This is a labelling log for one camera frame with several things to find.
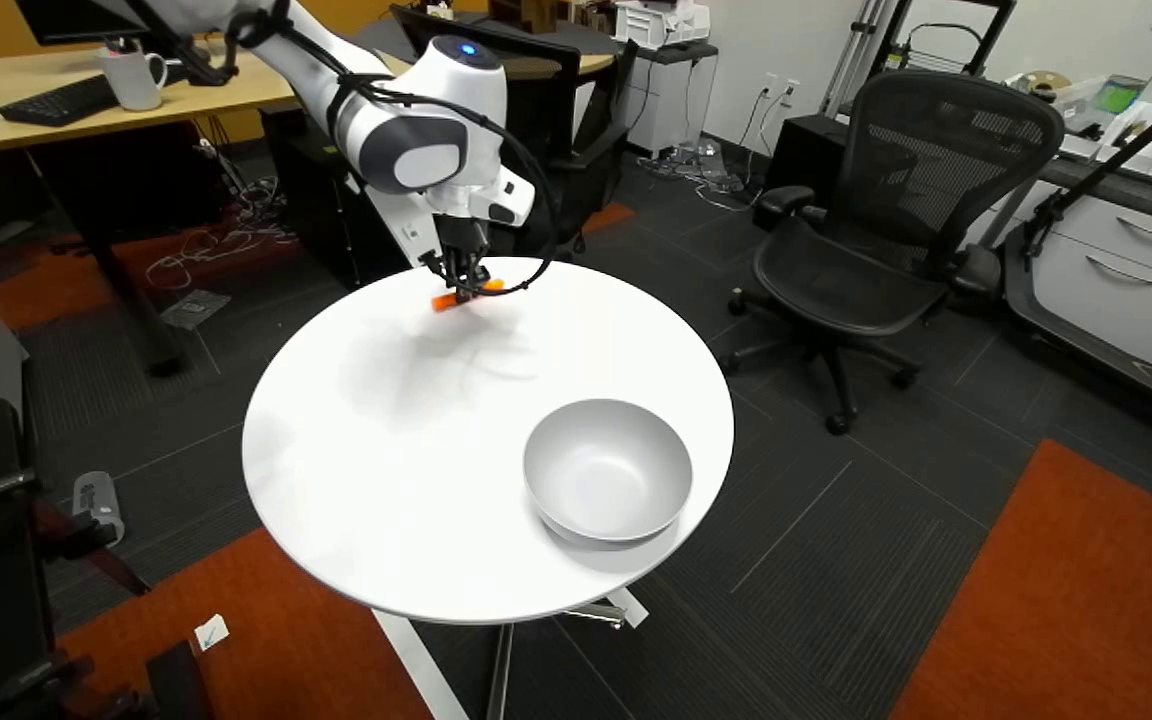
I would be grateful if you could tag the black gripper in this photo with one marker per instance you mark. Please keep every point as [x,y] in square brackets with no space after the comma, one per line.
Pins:
[463,244]

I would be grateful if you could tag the orange marker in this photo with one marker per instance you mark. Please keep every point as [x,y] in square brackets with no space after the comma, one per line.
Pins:
[442,303]

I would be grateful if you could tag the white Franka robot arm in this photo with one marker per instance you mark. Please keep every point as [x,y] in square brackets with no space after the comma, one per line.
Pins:
[400,132]

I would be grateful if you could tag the grey round bowl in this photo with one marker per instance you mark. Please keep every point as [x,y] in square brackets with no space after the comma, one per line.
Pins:
[603,472]

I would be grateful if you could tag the grey floor power strip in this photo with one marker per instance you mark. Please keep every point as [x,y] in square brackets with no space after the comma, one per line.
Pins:
[195,309]

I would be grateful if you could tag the white printer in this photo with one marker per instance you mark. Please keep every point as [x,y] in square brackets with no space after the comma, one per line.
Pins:
[660,24]

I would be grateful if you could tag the light wooden desk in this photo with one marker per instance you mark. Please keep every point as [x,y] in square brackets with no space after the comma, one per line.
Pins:
[200,86]

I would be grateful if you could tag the black computer tower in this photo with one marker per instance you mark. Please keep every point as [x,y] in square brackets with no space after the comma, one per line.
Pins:
[809,167]

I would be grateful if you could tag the white mug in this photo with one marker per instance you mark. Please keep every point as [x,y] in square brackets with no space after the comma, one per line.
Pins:
[132,77]

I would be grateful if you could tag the white metal table base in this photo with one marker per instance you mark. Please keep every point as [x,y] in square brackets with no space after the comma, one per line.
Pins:
[417,665]

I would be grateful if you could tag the black mesh office chair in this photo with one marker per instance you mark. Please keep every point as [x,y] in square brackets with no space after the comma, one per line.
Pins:
[870,264]

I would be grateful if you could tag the small white floor tag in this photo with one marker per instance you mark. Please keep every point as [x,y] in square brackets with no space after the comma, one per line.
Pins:
[210,635]

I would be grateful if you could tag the black flat keyboard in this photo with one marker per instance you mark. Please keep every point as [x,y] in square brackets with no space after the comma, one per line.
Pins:
[63,100]

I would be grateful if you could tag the black monitor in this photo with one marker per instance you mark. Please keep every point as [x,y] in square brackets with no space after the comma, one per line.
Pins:
[68,19]

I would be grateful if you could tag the black electric scooter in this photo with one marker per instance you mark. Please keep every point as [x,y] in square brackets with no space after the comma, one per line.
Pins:
[983,269]

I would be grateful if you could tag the white drawer cabinet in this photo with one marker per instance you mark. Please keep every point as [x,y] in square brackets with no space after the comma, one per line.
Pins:
[1120,287]

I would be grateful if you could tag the green white box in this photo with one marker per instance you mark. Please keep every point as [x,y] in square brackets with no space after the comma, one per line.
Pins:
[1120,94]

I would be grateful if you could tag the white pedestal cabinet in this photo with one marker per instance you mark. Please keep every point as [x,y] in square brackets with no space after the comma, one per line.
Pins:
[671,100]

